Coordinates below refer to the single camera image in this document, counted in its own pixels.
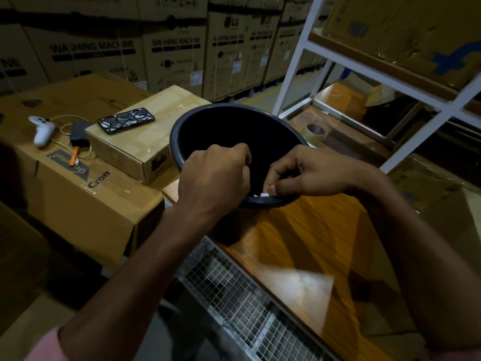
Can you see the dark brown floor carton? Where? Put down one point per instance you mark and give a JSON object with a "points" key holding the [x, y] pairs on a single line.
{"points": [[18, 259]]}

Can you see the white metal shelf rack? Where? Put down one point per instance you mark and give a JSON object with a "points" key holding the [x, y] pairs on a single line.
{"points": [[296, 60]]}

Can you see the black plastic bucket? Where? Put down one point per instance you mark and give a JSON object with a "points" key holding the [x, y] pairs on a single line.
{"points": [[233, 127]]}

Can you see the pink right shirt sleeve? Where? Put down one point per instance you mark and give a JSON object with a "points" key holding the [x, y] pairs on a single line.
{"points": [[458, 355]]}

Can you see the large cardboard box dark print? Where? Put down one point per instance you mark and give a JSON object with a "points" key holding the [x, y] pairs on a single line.
{"points": [[94, 206]]}

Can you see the pink shirt sleeve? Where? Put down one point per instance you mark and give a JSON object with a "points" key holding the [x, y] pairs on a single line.
{"points": [[47, 345], [458, 355]]}

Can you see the small orange white sticker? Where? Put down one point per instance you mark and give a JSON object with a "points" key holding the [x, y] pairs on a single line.
{"points": [[264, 194]]}

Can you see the stack of large appliance cartons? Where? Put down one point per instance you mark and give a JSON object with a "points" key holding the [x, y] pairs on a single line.
{"points": [[169, 45]]}

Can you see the small light cardboard box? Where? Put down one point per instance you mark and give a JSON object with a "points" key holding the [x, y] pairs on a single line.
{"points": [[176, 109]]}

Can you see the person's right hand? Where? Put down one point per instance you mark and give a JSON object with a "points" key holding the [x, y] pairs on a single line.
{"points": [[323, 172]]}

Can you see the person's right forearm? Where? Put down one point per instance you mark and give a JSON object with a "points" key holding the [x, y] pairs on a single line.
{"points": [[421, 266]]}

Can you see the white handheld controller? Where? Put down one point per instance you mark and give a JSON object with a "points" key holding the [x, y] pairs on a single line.
{"points": [[42, 131]]}

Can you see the person's left hand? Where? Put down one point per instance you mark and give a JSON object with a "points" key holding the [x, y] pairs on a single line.
{"points": [[214, 180]]}

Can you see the black power adapter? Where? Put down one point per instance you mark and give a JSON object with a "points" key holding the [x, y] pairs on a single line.
{"points": [[79, 133]]}

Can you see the black patterned smartphone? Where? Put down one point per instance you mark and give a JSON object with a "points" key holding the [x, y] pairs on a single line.
{"points": [[126, 121]]}

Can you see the person's left forearm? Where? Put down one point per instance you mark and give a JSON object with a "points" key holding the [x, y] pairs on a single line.
{"points": [[142, 281]]}

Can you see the pink left shirt sleeve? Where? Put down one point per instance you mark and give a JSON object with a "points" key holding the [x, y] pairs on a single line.
{"points": [[47, 345]]}

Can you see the brown packing tape roll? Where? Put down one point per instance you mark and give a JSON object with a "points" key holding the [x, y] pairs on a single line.
{"points": [[312, 140]]}

